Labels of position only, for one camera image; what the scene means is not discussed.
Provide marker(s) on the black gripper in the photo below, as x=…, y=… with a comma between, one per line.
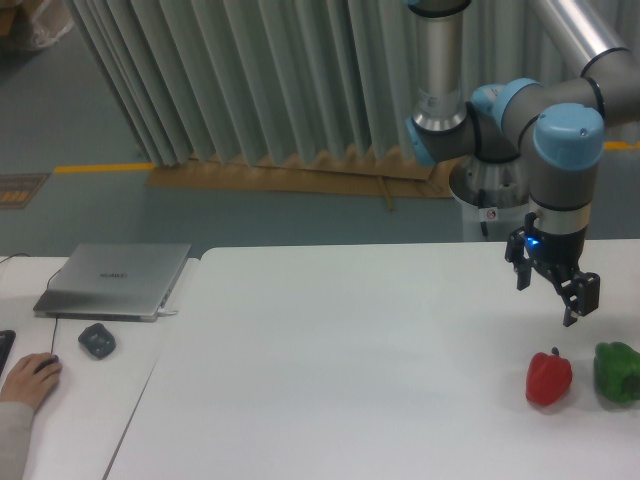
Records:
x=556, y=258

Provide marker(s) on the black computer mouse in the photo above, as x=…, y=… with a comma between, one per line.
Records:
x=48, y=367

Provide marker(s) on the grey sleeved forearm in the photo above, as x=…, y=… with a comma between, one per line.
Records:
x=16, y=424

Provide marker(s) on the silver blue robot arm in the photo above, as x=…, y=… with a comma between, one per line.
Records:
x=556, y=133

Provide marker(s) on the person's bare hand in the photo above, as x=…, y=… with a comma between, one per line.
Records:
x=21, y=385

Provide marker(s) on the red bell pepper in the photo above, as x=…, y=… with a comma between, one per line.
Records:
x=548, y=379

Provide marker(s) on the green bell pepper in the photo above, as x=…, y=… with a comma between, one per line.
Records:
x=616, y=372

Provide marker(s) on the brown cardboard sheet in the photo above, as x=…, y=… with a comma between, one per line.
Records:
x=391, y=177

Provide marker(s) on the white usb plug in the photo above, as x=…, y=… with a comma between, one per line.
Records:
x=166, y=313

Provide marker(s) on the grey-green folding curtain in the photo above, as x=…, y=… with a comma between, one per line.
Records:
x=281, y=82

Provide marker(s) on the silver closed laptop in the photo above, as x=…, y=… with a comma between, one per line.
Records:
x=114, y=281

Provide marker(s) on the dark grey earbuds case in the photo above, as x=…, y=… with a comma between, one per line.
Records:
x=98, y=341

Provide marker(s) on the black keyboard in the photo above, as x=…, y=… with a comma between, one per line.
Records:
x=7, y=339

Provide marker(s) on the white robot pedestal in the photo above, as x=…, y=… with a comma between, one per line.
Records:
x=493, y=197

